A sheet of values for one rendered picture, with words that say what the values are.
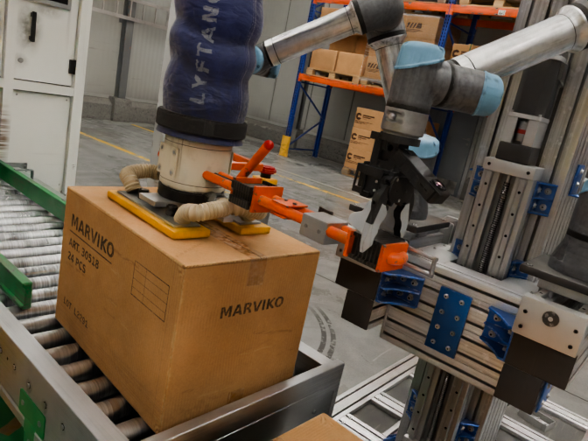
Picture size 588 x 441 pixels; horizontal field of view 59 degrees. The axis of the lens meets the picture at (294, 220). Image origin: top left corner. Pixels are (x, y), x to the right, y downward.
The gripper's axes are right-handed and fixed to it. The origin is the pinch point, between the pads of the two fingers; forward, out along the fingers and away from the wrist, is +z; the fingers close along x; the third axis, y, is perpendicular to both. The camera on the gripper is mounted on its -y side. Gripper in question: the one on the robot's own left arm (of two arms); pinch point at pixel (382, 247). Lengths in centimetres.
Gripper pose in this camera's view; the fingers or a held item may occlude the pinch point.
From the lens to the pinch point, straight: 95.4
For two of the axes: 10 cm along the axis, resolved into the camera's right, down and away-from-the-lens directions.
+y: -6.8, -3.1, 6.6
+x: -7.0, 0.3, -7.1
